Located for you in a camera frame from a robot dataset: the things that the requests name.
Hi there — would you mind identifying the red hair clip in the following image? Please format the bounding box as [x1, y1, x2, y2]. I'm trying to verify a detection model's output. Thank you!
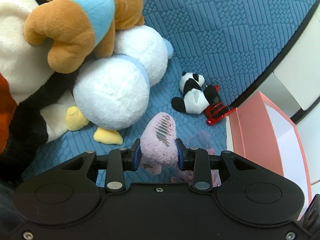
[203, 85, 236, 126]

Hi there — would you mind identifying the brown teddy bear blue shirt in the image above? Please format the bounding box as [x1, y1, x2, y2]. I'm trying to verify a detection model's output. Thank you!
[24, 0, 144, 74]

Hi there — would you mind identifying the striped plush blanket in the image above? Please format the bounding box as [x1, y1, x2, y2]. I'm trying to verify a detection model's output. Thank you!
[1, 0, 76, 187]

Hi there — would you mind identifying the white blue plush duck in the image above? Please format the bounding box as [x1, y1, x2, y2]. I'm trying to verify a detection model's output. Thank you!
[66, 25, 174, 145]

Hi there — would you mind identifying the small panda plush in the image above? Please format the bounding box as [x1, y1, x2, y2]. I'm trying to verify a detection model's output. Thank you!
[171, 72, 222, 114]

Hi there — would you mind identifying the blue quilted bedspread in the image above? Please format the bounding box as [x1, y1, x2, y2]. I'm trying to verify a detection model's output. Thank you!
[22, 0, 320, 188]

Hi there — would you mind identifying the fluffy lilac hair clip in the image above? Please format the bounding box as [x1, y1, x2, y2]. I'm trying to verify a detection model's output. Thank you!
[140, 112, 178, 175]

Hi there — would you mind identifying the pink storage box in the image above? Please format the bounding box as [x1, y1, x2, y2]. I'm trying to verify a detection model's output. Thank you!
[226, 92, 312, 212]

